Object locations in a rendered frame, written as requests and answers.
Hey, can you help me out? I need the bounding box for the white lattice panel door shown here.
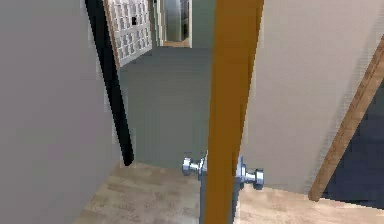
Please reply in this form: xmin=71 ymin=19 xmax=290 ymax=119
xmin=102 ymin=0 xmax=154 ymax=69

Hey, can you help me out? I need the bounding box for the light wooden door frame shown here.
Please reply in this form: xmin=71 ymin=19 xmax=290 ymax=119
xmin=307 ymin=33 xmax=384 ymax=203

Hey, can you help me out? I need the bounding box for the silver round door knob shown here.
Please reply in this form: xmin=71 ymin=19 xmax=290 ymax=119
xmin=237 ymin=155 xmax=265 ymax=190
xmin=181 ymin=156 xmax=208 ymax=178

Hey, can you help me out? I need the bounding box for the black door frame post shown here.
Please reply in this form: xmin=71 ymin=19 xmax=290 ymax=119
xmin=84 ymin=0 xmax=136 ymax=167

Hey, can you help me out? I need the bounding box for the orange wooden room door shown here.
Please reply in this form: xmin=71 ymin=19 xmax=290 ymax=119
xmin=202 ymin=0 xmax=266 ymax=224

